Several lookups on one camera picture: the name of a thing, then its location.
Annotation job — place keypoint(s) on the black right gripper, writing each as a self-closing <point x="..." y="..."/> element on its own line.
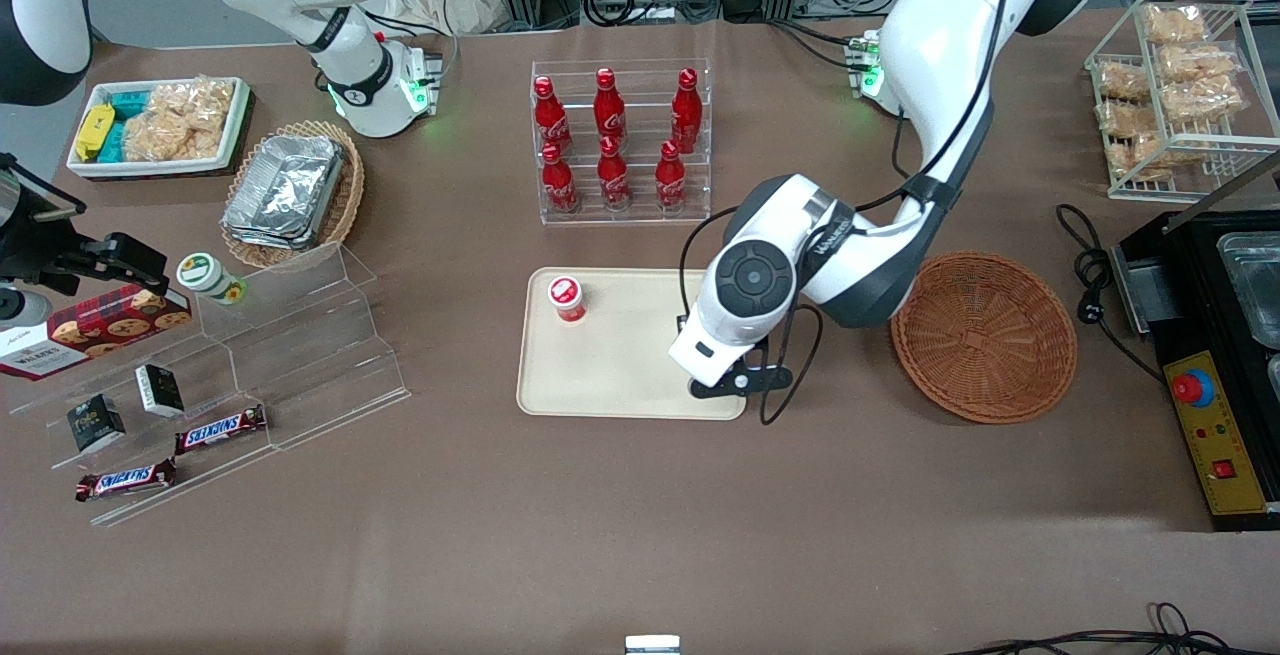
<point x="38" y="238"/>

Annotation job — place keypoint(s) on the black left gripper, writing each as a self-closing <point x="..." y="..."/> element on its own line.
<point x="681" y="322"/>

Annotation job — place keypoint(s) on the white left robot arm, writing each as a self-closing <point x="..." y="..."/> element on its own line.
<point x="950" y="55"/>

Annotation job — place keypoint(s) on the white rectangular snack tray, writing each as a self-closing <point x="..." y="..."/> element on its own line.
<point x="150" y="168"/>

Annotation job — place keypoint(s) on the beige plastic tray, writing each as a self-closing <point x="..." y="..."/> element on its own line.
<point x="620" y="365"/>

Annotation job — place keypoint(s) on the round brown wicker basket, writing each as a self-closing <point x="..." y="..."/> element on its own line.
<point x="985" y="340"/>

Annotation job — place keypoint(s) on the oval tan wicker basket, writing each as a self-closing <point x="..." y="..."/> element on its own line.
<point x="350" y="195"/>

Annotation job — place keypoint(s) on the red tartan cookie box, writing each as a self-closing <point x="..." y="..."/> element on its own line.
<point x="100" y="327"/>

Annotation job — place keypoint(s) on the green lid white cup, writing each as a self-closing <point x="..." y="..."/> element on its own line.
<point x="203" y="273"/>

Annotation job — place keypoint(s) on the teal snack pack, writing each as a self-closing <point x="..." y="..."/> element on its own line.
<point x="130" y="103"/>
<point x="113" y="143"/>

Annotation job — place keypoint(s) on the yellow snack pack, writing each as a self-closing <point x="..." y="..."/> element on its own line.
<point x="95" y="132"/>

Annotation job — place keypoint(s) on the small black box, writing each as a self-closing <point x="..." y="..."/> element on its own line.
<point x="160" y="390"/>
<point x="95" y="424"/>

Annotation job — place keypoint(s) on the aluminium foil container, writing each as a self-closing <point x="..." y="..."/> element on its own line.
<point x="290" y="180"/>
<point x="262" y="240"/>

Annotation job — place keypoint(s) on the clear rice cracker bag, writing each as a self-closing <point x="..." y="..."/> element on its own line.
<point x="180" y="120"/>

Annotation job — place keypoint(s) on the brown Snickers bar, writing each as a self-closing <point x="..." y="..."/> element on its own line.
<point x="220" y="429"/>
<point x="125" y="480"/>

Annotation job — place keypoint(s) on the clear acrylic bottle rack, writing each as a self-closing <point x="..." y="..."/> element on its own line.
<point x="640" y="217"/>

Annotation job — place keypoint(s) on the red lid yogurt cup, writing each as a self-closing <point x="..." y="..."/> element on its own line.
<point x="567" y="297"/>

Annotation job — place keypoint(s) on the red cola bottle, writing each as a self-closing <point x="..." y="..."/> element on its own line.
<point x="686" y="115"/>
<point x="613" y="180"/>
<point x="609" y="110"/>
<point x="559" y="185"/>
<point x="550" y="120"/>
<point x="670" y="180"/>

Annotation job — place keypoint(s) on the clear acrylic stepped display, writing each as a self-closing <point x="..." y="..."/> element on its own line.
<point x="320" y="365"/>

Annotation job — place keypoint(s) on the small white box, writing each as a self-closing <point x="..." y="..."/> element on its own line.
<point x="652" y="645"/>

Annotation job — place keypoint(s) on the clear fried snack bag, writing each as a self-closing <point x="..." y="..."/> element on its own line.
<point x="1145" y="157"/>
<point x="1175" y="25"/>
<point x="1122" y="81"/>
<point x="1205" y="100"/>
<point x="1198" y="63"/>
<point x="1125" y="121"/>

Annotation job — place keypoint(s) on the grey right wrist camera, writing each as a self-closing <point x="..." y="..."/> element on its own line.
<point x="20" y="307"/>

